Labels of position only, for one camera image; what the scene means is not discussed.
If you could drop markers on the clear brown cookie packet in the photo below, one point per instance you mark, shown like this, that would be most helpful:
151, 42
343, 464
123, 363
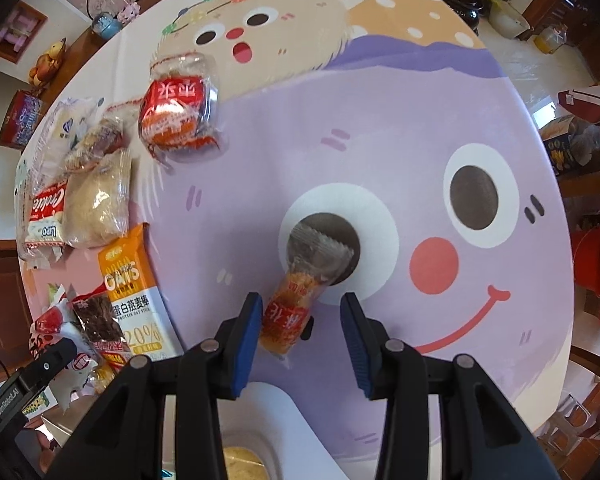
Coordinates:
95, 142

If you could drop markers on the red snack bag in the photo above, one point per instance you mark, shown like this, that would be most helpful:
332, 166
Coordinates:
177, 105

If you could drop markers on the yellow oil bottle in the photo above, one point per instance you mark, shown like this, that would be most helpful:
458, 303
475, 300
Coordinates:
550, 40

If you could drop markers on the white plastic basin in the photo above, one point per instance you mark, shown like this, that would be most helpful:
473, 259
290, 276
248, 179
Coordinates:
507, 20

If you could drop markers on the dark ceramic jar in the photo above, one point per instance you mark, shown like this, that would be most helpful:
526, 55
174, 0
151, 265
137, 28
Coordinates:
464, 2

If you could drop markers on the blue snow globe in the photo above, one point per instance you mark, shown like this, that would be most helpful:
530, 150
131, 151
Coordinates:
105, 25

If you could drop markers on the red white cartoon packet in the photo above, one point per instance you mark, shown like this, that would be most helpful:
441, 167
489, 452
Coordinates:
50, 325

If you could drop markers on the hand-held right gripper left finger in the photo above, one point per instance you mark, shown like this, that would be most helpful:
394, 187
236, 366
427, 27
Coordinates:
245, 345

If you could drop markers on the pale plastic stool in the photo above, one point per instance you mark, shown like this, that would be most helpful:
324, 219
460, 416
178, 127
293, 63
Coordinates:
565, 422

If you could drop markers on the fruit bowl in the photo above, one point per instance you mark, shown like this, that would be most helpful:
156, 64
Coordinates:
47, 62

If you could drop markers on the beige bread packet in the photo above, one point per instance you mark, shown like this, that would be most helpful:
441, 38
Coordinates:
97, 200

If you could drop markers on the orange oat bar packet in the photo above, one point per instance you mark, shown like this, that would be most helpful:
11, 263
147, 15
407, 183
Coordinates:
132, 285

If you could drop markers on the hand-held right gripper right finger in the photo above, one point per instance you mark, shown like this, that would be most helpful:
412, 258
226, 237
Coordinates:
356, 345

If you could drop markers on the yellow snack packet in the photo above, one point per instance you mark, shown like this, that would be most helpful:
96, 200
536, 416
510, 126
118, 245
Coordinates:
244, 465

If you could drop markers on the cartoon printed tablecloth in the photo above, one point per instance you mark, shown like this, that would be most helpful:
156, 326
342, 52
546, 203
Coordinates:
380, 160

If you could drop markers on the orange clear snack packet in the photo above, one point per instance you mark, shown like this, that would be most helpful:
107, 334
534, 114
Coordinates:
307, 280

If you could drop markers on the red plastic bucket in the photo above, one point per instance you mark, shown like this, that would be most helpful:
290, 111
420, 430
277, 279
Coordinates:
592, 260

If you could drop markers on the red white cookie packet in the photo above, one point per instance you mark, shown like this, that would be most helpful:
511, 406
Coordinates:
45, 215

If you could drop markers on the pink ornament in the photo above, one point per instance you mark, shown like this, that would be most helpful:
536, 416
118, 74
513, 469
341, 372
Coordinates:
130, 10

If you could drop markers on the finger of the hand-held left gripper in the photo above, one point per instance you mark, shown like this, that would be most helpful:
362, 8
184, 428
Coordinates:
57, 355

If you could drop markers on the cardboard box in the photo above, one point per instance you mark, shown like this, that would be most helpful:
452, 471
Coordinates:
567, 147

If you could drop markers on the large white snack bag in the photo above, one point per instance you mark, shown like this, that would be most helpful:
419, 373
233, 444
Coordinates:
60, 125

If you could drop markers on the wooden side cabinet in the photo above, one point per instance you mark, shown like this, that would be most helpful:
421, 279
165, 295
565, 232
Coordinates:
74, 52

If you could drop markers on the dark brown red-label packet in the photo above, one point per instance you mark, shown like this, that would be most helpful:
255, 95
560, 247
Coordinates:
102, 325

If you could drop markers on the red gift tin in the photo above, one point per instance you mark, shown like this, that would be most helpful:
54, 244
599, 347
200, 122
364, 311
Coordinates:
21, 119

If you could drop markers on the white plastic bin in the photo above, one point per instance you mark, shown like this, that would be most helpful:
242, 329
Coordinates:
305, 435

